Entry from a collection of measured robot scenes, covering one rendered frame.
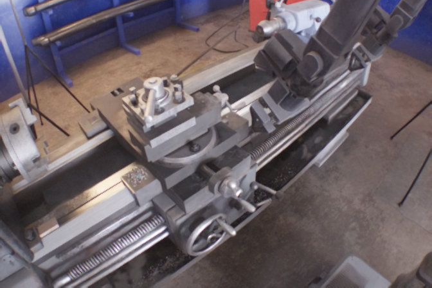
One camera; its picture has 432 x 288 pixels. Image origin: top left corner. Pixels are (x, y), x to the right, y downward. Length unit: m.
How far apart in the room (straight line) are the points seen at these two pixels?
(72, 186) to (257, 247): 1.12
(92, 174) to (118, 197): 0.32
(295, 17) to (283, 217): 1.22
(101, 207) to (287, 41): 0.80
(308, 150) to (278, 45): 1.31
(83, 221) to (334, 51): 0.91
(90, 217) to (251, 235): 1.12
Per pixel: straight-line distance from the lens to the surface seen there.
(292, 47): 0.56
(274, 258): 1.83
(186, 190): 1.00
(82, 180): 1.35
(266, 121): 0.61
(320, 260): 1.87
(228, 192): 0.99
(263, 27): 1.51
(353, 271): 1.60
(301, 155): 1.80
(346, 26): 0.47
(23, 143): 0.95
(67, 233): 1.07
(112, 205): 1.07
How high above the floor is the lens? 1.65
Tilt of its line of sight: 39 degrees down
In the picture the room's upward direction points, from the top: 3 degrees counter-clockwise
